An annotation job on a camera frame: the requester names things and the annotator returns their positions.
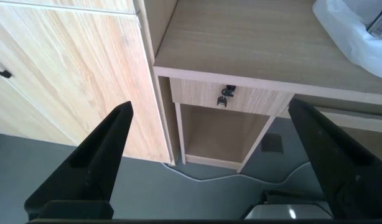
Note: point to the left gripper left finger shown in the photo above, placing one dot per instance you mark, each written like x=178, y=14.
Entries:
x=94, y=168

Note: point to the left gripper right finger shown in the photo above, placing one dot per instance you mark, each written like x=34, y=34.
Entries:
x=337, y=161

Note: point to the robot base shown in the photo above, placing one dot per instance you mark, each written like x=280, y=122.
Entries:
x=287, y=207

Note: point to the white plastic bag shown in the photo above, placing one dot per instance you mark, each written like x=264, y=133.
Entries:
x=352, y=37

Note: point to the dark boxed item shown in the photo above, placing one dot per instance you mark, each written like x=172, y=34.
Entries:
x=380, y=25

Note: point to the wooden cabinet door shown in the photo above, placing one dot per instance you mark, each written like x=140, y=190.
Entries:
x=69, y=77

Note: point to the wooden drawer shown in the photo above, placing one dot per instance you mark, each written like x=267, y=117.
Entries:
x=240, y=98

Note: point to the wooden counter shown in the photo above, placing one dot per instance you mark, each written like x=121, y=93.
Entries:
x=250, y=46

